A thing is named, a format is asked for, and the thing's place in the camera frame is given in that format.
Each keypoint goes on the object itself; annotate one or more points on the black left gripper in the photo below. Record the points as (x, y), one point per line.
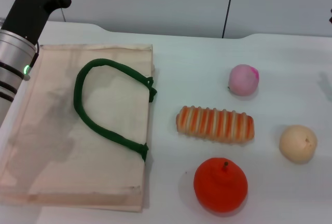
(28, 8)

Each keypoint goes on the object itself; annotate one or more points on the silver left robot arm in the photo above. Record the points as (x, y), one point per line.
(11, 53)

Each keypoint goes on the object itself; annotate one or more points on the orange striped bread loaf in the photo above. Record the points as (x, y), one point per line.
(215, 125)

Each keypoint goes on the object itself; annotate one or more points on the thin black red pole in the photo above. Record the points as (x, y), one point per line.
(228, 6)

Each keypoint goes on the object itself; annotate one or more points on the pink peach toy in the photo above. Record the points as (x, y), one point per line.
(242, 80)

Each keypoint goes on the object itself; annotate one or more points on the red orange fruit toy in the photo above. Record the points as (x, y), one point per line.
(220, 185)

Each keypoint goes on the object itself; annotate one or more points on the beige round fruit toy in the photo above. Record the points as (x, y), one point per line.
(297, 143)

